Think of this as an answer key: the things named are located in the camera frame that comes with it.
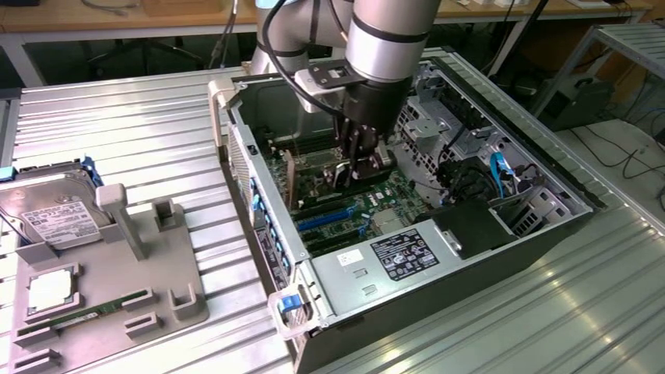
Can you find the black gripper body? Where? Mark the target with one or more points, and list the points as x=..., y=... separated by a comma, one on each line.
x=376, y=103

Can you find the graphics card with brown edge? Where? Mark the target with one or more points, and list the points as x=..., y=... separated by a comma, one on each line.
x=312, y=181

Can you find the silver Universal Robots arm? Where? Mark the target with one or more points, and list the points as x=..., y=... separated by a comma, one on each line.
x=384, y=46

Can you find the green motherboard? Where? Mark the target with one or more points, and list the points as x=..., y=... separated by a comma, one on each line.
x=387, y=198

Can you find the metal disk bay cage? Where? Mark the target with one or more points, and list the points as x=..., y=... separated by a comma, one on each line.
x=431, y=117

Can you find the blue expansion slot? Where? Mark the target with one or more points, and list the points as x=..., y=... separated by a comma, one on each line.
x=324, y=220

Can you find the black expansion slot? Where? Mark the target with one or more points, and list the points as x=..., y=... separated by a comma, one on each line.
x=335, y=238

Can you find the grey power supply unit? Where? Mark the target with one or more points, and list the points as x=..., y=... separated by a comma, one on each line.
x=359, y=284

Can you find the black open PC case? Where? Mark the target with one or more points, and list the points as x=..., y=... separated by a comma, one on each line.
x=520, y=249

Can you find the black box on floor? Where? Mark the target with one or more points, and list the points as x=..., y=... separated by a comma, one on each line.
x=579, y=105

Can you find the blue case latch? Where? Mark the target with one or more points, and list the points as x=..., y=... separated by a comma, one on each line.
x=289, y=304

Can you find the black office chair base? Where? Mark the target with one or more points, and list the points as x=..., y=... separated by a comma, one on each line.
x=140, y=50

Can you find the wooden desk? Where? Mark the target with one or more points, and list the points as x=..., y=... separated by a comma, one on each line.
x=156, y=17

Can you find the blue disk carrier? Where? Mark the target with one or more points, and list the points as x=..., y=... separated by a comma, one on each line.
x=92, y=167

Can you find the metal slat side table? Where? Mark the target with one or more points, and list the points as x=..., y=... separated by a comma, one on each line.
x=631, y=43

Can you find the grey parts rack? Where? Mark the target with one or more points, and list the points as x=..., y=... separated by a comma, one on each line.
x=104, y=280

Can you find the silver hard disk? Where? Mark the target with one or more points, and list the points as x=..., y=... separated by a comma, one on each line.
x=52, y=218

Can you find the green RAM stick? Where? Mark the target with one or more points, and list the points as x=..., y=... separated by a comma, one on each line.
x=88, y=311

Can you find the silver CPU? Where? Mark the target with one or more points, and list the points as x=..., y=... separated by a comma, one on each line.
x=50, y=290

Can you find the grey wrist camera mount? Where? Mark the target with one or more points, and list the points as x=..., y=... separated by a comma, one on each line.
x=321, y=83

